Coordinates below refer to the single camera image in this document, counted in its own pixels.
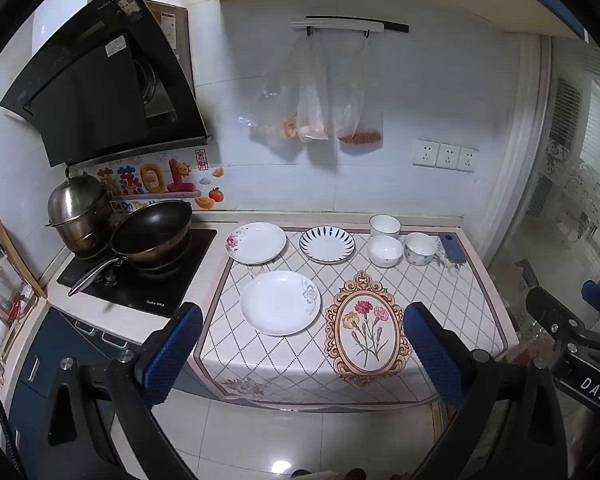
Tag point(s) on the plastic bag with orange food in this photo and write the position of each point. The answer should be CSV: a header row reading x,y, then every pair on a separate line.
x,y
273,108

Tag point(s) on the black range hood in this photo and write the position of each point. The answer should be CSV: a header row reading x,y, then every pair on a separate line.
x,y
107,83

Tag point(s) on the plastic bag with red dates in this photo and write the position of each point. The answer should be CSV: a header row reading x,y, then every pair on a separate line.
x,y
356,93

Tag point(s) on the oval floral placemat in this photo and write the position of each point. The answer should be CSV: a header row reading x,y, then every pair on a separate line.
x,y
364,334

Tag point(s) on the plastic bag with garlic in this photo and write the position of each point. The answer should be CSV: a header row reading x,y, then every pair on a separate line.
x,y
313,103

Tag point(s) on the white wall hook rail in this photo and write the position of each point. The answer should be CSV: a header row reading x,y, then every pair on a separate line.
x,y
350,23

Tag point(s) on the white wall sockets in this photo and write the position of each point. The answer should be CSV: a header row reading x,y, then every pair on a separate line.
x,y
444,156

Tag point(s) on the steel steamer pot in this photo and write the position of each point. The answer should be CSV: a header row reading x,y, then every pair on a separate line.
x,y
80,211

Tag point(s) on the white plate pink flowers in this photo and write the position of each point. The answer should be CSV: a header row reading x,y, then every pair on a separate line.
x,y
255,243

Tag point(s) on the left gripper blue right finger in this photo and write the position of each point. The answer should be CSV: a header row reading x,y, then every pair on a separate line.
x,y
447,361

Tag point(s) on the blue smartphone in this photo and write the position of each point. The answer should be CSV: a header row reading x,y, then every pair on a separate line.
x,y
453,249

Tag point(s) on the white bowl dark rim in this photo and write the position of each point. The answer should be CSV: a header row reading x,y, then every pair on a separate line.
x,y
383,224

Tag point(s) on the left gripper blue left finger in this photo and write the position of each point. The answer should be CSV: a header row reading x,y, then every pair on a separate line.
x,y
164,353

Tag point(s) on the white plate blue leaves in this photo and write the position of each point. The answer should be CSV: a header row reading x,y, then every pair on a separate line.
x,y
327,244

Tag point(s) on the white bowl red flowers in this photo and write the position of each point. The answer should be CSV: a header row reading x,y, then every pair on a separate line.
x,y
384,251

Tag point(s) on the black gas stove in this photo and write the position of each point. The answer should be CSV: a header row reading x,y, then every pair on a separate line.
x,y
158,288

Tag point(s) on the white bowl blue pattern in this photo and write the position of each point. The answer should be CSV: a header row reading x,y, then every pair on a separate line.
x,y
419,248

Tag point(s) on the colourful wall stickers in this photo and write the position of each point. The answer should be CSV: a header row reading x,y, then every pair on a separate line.
x,y
187,174

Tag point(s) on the white plate grey flower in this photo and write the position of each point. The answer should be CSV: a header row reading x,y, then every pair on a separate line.
x,y
280,303

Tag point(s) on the black wok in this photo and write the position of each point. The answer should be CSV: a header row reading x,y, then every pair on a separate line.
x,y
148,238

